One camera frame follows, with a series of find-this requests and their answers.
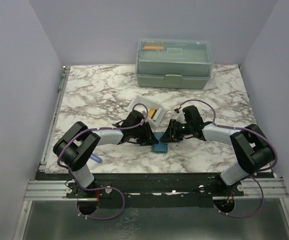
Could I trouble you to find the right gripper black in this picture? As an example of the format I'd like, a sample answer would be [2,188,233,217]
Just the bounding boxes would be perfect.
[159,119,193,143]

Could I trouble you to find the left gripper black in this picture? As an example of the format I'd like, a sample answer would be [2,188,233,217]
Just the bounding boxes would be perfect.
[131,122,159,147]

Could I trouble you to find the blue leather card holder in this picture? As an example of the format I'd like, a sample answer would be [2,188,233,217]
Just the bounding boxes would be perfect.
[152,132,168,154]

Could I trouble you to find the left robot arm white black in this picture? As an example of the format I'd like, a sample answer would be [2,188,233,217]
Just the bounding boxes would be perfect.
[52,110,159,198]

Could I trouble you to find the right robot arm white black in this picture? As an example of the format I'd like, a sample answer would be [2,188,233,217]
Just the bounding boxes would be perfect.
[160,105,275,196]

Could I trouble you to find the gold card in tray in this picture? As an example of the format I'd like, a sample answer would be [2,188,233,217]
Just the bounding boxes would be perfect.
[148,108,158,120]

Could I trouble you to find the white plastic card tray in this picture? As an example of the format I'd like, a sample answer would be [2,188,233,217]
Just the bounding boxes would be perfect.
[127,94,166,129]

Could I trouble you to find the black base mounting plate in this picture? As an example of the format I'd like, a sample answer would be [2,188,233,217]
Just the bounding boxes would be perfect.
[66,173,244,209]

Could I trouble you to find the green plastic toolbox clear lid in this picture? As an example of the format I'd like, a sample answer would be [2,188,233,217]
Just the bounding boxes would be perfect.
[135,38,214,90]

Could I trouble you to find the orange tool inside toolbox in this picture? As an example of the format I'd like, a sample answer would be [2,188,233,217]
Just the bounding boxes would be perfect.
[142,45,165,51]

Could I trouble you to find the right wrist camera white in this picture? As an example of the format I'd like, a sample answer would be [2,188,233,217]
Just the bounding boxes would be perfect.
[174,108,186,123]

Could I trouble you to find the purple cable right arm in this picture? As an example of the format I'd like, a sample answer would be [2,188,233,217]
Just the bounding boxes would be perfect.
[174,99,279,219]

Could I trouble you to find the blue red handled screwdriver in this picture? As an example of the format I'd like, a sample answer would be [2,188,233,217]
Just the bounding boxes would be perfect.
[90,154,103,164]

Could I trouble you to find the aluminium rail frame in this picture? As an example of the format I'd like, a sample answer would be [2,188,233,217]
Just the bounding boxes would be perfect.
[15,64,289,240]

